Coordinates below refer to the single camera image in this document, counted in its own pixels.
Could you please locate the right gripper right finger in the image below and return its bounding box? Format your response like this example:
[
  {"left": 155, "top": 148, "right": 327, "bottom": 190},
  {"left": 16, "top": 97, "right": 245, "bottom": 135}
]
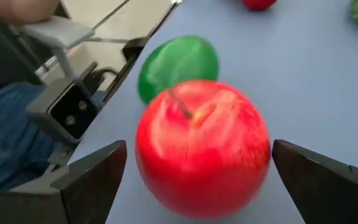
[{"left": 271, "top": 139, "right": 358, "bottom": 224}]

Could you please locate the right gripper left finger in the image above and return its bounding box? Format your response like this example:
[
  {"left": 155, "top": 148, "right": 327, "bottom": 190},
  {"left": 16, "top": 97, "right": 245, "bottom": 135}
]
[{"left": 50, "top": 139, "right": 127, "bottom": 224}]

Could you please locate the red apple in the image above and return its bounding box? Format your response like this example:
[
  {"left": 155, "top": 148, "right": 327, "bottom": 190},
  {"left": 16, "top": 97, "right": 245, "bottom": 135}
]
[{"left": 134, "top": 79, "right": 272, "bottom": 220}]

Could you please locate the glossy green mango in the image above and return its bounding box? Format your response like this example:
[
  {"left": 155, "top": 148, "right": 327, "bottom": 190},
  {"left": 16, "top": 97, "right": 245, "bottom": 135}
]
[{"left": 137, "top": 35, "right": 220, "bottom": 106}]

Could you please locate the small red fruit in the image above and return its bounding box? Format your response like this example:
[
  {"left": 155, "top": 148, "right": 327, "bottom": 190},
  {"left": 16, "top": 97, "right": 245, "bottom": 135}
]
[{"left": 240, "top": 0, "right": 278, "bottom": 12}]

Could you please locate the person's leg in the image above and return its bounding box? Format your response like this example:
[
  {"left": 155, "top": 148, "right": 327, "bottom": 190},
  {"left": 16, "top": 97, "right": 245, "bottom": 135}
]
[{"left": 0, "top": 82, "right": 58, "bottom": 191}]

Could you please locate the person's hand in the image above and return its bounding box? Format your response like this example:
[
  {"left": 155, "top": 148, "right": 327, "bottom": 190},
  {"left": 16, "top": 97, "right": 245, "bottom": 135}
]
[{"left": 0, "top": 0, "right": 60, "bottom": 25}]

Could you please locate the grey table-level camera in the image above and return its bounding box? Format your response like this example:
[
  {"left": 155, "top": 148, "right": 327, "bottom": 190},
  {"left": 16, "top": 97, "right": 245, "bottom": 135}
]
[{"left": 25, "top": 77, "right": 101, "bottom": 146}]

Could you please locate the black table frame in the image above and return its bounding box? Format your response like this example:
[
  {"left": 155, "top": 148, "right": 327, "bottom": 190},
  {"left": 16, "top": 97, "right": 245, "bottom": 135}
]
[{"left": 103, "top": 0, "right": 183, "bottom": 103}]

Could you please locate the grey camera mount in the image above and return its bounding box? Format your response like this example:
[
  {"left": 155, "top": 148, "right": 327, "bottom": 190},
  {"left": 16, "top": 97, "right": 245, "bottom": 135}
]
[{"left": 16, "top": 15, "right": 96, "bottom": 80}]

